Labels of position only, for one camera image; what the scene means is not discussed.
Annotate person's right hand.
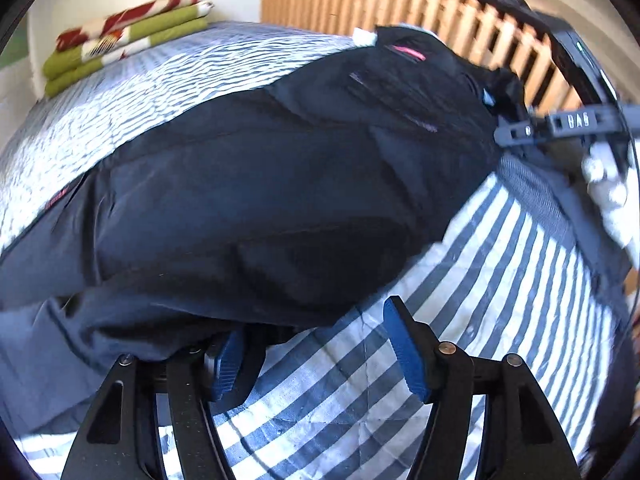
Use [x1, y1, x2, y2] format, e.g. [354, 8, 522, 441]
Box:
[580, 141, 636, 248]

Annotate blue striped quilt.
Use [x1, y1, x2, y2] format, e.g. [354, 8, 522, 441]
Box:
[0, 20, 631, 480]

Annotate folded green blanket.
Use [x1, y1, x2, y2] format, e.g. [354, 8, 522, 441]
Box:
[42, 2, 213, 100]

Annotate folded red floral blanket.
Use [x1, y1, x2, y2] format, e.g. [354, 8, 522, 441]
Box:
[55, 0, 201, 53]

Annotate wooden slatted rail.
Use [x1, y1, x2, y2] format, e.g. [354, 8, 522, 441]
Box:
[261, 0, 583, 111]

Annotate black pants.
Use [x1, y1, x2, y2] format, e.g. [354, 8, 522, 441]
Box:
[0, 24, 528, 433]

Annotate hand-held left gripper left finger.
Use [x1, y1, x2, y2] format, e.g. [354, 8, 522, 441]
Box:
[60, 330, 266, 480]

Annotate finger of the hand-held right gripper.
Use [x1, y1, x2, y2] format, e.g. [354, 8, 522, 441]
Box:
[492, 114, 548, 148]

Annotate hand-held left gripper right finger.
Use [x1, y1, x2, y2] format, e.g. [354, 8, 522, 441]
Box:
[382, 296, 583, 480]

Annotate light blue cloth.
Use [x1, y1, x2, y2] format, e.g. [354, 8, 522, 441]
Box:
[352, 22, 441, 47]

